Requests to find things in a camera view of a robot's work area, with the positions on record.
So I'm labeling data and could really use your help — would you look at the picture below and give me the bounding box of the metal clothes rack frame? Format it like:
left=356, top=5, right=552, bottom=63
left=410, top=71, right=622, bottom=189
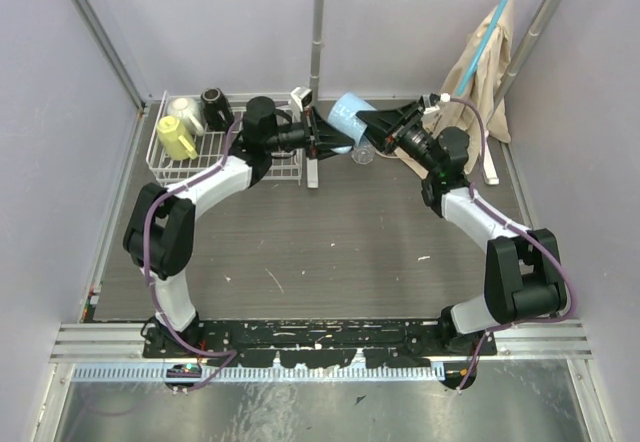
left=302, top=0, right=584, bottom=191

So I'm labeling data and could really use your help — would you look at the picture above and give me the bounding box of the white wire dish rack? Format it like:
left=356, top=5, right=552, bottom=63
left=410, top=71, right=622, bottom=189
left=145, top=91, right=306, bottom=186

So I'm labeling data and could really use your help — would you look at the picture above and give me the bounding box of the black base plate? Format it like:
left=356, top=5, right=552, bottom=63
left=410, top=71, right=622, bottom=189
left=142, top=317, right=499, bottom=369

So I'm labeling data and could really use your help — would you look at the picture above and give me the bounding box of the clear plastic cup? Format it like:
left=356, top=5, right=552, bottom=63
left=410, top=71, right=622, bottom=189
left=351, top=144, right=376, bottom=165

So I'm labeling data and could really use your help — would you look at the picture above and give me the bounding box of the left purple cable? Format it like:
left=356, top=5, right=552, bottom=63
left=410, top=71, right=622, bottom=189
left=142, top=116, right=246, bottom=393

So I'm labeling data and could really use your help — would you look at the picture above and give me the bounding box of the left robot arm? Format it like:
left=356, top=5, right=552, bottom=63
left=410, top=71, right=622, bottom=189
left=123, top=94, right=355, bottom=358

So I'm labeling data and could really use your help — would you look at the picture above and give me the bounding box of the blue cable duct strip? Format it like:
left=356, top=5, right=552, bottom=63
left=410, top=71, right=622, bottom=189
left=71, top=361, right=445, bottom=384

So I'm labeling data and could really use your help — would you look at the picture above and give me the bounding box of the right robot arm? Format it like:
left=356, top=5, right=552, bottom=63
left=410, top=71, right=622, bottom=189
left=356, top=95, right=573, bottom=356

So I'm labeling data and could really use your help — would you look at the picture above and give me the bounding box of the black mug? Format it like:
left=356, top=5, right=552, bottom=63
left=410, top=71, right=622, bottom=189
left=200, top=88, right=234, bottom=132

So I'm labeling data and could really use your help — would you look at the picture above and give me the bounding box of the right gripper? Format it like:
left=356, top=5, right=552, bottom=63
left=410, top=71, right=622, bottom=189
left=352, top=102, right=439, bottom=177

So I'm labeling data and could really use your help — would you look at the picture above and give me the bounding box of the blue clothes hanger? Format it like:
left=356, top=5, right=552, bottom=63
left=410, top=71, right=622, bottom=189
left=454, top=0, right=509, bottom=96

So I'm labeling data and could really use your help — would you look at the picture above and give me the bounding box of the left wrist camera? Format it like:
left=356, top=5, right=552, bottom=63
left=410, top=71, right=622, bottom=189
left=288, top=86, right=313, bottom=120

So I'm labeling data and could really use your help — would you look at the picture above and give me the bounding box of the blue mug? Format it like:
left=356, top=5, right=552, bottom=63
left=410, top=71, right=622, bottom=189
left=327, top=92, right=375, bottom=154

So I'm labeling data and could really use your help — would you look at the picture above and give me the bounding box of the yellow mug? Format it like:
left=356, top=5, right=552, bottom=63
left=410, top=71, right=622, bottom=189
left=156, top=116, right=198, bottom=161

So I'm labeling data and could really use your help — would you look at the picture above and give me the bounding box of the beige cloth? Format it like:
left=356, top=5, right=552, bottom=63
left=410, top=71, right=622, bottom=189
left=422, top=0, right=515, bottom=174

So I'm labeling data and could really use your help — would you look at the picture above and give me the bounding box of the white speckled mug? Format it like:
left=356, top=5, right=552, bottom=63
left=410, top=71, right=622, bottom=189
left=166, top=97, right=205, bottom=137

